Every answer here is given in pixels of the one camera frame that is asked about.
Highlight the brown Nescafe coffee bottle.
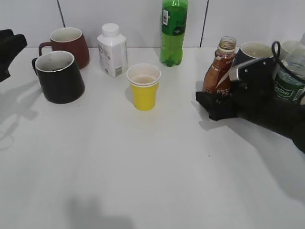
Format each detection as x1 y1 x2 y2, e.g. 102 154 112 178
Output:
203 36 236 95

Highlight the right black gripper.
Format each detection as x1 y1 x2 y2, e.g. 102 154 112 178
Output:
195 64 305 151

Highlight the white ceramic mug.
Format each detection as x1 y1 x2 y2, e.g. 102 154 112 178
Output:
275 40 300 61

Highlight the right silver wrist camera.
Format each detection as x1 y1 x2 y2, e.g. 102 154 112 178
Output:
229 57 274 82

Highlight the green soda bottle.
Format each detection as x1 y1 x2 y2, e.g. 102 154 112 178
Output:
160 0 189 67

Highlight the white plastic milk bottle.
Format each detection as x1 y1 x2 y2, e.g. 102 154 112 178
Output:
97 23 128 78

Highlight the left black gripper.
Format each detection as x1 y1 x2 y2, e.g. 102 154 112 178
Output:
0 29 27 82

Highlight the black ceramic mug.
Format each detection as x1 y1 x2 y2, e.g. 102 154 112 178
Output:
31 51 85 104

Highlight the yellow paper cup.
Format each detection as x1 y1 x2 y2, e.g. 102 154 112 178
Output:
126 63 162 111

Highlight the right black cable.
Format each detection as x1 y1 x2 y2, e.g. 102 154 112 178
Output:
271 41 305 83

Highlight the dark grey ceramic mug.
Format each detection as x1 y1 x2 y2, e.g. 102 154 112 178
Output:
232 42 273 67

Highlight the brown ceramic mug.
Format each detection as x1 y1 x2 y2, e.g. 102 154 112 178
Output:
38 27 90 69

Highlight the Cestbon water bottle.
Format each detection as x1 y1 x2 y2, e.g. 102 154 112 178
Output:
274 37 305 105

